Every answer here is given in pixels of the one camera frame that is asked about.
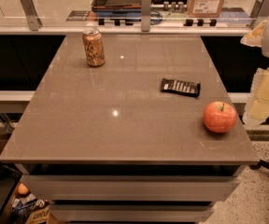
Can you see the orange soda can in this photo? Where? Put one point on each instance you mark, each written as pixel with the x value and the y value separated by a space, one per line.
pixel 93 45

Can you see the orange fruit in bin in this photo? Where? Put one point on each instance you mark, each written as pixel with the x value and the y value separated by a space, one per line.
pixel 22 190

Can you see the middle metal glass bracket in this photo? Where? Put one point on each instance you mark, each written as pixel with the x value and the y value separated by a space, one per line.
pixel 145 15

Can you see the snack bag in bin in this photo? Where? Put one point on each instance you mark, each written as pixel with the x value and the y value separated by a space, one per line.
pixel 29 210

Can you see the red apple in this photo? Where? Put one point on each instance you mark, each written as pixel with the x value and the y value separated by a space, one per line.
pixel 219 117

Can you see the left metal glass bracket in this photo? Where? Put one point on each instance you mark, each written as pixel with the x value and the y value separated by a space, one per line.
pixel 34 23

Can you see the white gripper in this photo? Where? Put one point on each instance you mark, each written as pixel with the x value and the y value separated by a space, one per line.
pixel 258 101

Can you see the cardboard box with label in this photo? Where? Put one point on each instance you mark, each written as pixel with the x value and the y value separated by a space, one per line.
pixel 204 8

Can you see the grey drawer cabinet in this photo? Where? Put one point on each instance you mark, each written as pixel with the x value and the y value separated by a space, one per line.
pixel 131 199

